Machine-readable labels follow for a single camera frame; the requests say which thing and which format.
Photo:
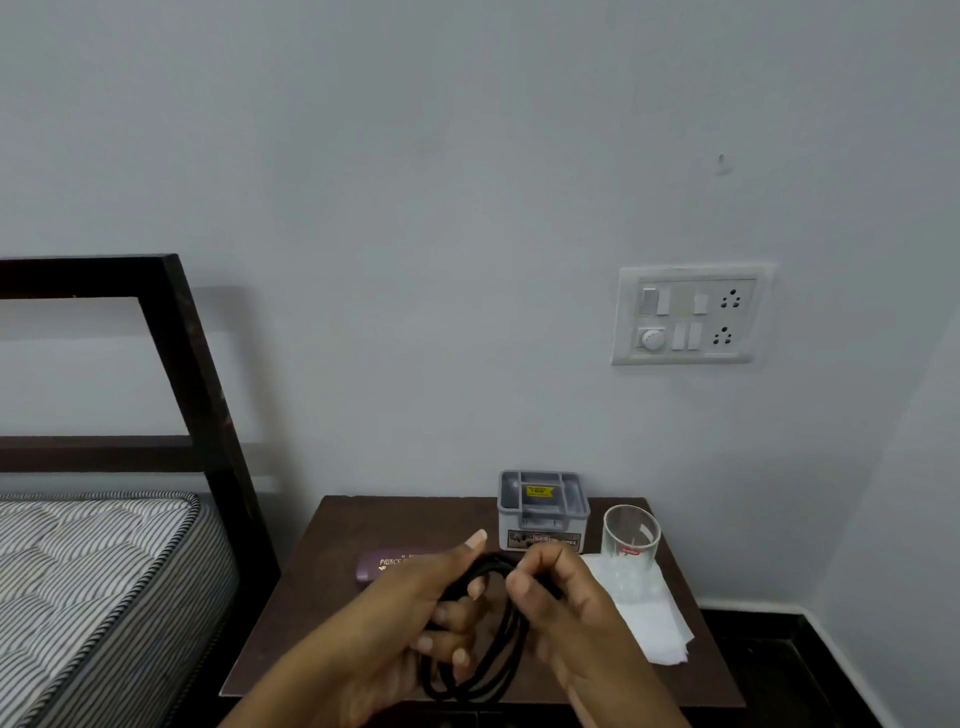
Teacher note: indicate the person's right hand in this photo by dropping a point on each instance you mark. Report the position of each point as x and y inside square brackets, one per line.
[581, 622]

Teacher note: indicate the person's left hand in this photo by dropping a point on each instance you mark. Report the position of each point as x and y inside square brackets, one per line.
[390, 622]

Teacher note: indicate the person's left little finger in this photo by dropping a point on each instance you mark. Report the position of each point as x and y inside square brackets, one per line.
[460, 660]

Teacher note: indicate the person's left middle finger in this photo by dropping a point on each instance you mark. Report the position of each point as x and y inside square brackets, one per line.
[453, 615]

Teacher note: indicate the person's left thumb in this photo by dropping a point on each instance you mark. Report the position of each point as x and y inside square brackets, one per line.
[463, 549]

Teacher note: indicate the person's right thumb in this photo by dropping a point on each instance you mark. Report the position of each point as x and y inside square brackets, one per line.
[525, 598]

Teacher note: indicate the person's left forearm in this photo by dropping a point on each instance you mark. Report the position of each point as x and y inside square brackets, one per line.
[289, 697]

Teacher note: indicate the person's right forearm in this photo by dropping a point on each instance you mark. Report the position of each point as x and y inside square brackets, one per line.
[637, 709]

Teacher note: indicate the grey plastic organizer box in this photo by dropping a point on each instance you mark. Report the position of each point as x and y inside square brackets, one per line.
[545, 517]

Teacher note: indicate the purple oblong case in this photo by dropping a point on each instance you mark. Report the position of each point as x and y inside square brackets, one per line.
[375, 568]

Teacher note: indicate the clear drinking glass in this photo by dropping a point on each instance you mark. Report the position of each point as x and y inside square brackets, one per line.
[631, 559]

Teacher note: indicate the dark brown bedside table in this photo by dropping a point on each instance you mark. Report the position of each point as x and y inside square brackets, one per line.
[322, 570]

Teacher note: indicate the white paper napkin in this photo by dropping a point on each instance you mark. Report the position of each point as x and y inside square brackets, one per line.
[660, 630]

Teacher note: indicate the striped quilted mattress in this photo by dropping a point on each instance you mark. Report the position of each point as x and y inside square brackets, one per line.
[97, 585]

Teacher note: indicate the dark wooden bed frame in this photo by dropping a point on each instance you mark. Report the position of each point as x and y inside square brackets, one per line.
[196, 390]

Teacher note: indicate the white wall switch panel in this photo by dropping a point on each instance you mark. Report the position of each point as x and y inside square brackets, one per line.
[694, 315]

